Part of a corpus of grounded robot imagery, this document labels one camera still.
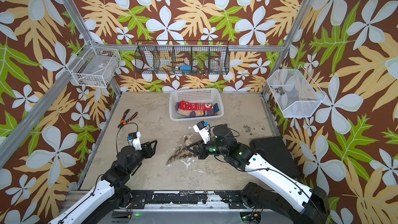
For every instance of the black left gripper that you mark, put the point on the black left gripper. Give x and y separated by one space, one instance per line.
148 147

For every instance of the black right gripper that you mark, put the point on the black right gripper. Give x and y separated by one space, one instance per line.
202 151

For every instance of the beige brown argyle sock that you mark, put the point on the beige brown argyle sock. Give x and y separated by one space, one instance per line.
180 152

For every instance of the beige purple striped sock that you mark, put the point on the beige purple striped sock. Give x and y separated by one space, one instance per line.
198 113

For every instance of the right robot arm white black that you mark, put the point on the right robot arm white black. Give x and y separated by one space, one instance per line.
288 197

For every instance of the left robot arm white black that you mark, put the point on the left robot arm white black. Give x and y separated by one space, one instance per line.
110 192

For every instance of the orange black cutting pliers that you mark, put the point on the orange black cutting pliers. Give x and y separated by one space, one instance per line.
125 120

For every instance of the white plastic laundry basket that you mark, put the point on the white plastic laundry basket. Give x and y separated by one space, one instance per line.
205 95

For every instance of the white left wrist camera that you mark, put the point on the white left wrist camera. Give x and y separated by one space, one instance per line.
134 140

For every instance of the black metal base rail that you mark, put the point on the black metal base rail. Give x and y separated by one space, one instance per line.
188 199

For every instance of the aluminium frame post left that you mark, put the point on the aluminium frame post left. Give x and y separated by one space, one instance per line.
75 16

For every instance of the aluminium frame post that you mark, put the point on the aluminium frame post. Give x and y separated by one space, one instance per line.
283 50
75 16

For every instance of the black wire wall basket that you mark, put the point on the black wire wall basket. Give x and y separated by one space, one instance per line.
183 57

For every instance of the white wire wall basket left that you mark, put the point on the white wire wall basket left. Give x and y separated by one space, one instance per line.
94 65

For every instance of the white mesh wall basket right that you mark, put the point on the white mesh wall basket right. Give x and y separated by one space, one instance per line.
295 92

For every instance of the aluminium frame post right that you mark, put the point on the aluminium frame post right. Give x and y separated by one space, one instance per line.
283 50

